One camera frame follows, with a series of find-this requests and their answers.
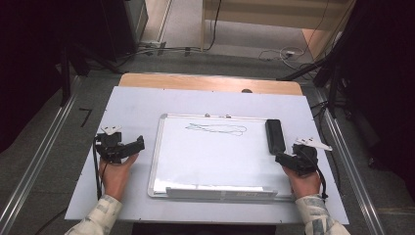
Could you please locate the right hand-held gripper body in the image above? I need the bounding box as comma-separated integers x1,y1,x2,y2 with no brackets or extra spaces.
291,136,334,176

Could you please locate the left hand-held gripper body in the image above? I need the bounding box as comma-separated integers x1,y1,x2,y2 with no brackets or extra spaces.
94,124,130,165

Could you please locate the black whiteboard eraser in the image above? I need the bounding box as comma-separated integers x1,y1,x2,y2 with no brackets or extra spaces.
264,118,288,156

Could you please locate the white whiteboard with metal frame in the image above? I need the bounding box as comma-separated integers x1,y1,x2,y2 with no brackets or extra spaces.
147,113,297,201

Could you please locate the person's right hand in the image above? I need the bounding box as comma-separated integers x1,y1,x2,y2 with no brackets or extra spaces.
281,164,323,201

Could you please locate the person's left hand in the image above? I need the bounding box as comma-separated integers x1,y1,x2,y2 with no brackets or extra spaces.
98,153,140,203

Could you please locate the black metal stand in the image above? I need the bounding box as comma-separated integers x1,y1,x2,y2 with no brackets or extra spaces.
276,48,344,119
59,45,73,108

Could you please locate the wooden table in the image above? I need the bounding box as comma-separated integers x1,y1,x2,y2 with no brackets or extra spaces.
117,71,304,97

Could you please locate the black cabinet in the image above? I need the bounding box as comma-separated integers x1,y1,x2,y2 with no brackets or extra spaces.
97,0,150,63

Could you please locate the light wooden furniture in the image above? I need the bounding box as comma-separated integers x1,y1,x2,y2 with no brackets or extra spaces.
201,0,357,33

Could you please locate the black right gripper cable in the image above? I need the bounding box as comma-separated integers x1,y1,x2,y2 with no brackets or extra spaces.
305,149,329,201

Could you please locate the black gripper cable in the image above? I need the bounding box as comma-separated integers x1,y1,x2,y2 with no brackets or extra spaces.
305,149,329,201
92,139,105,201

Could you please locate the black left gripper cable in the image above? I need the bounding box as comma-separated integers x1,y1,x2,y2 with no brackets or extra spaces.
92,139,105,201

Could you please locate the metal floor rail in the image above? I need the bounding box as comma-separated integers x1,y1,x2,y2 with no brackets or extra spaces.
0,75,83,235
312,87,389,235

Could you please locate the white floor cable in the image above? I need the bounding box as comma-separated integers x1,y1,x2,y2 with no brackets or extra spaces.
257,46,307,65

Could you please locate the black floor cable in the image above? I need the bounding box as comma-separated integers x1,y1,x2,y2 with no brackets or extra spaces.
203,0,223,53

